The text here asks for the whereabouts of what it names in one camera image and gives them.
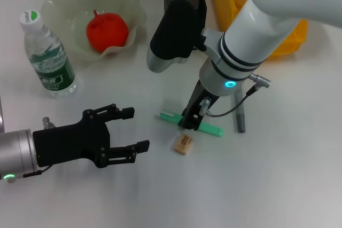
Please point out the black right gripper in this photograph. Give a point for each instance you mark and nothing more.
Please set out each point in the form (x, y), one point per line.
(197, 100)

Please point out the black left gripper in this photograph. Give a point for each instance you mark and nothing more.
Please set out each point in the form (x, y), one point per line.
(72, 142)

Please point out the clear water bottle green label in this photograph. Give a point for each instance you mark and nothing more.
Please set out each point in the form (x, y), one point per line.
(50, 62)

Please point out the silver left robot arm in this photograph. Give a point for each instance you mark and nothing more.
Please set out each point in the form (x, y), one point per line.
(16, 153)

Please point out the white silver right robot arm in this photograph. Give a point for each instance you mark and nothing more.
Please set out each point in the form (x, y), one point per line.
(253, 38)

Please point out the tan eraser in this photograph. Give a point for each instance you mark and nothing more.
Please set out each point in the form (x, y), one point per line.
(183, 144)

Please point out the gray marker pen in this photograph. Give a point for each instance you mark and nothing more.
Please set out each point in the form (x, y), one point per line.
(240, 121)

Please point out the pale green glass fruit bowl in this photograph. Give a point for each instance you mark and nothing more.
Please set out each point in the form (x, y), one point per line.
(69, 1)

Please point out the yellow plastic storage bin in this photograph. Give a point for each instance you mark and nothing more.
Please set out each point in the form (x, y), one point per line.
(224, 1)

